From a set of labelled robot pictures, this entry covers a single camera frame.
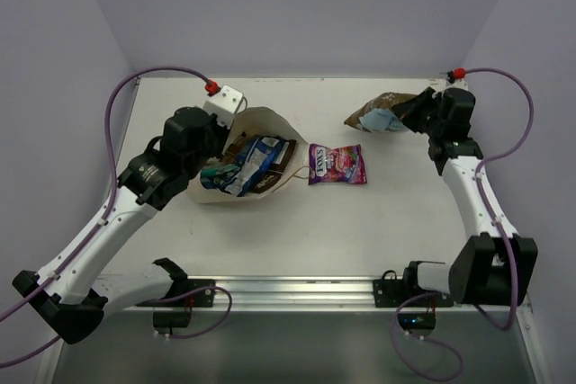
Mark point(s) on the brown kettle chips bag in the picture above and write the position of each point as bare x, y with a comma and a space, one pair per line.
274, 175

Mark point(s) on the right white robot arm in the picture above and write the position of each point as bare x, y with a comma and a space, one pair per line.
496, 263

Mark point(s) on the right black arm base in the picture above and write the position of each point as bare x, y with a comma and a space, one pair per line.
391, 290

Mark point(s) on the green snack packet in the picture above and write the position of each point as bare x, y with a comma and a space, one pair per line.
213, 177

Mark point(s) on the aluminium mounting rail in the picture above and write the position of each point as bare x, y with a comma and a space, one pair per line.
248, 293

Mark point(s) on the blue snack packet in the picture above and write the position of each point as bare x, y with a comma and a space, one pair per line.
251, 158

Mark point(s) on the light blue snack bag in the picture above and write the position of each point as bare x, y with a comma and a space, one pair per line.
376, 116

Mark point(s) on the purple pink candy bag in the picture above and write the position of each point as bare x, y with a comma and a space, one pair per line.
336, 165

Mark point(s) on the beige paper bag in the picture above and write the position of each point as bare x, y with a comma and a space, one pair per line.
255, 121

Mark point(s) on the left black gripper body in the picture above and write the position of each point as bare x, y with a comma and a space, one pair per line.
216, 140

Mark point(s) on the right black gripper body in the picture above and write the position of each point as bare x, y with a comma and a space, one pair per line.
436, 128

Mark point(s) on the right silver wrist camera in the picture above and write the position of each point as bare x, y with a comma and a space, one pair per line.
456, 79

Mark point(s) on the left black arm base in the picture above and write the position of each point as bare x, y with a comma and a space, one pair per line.
174, 311

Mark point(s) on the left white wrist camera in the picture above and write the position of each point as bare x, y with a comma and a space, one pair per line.
225, 105

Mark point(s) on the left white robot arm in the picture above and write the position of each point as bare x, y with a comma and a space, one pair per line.
69, 292

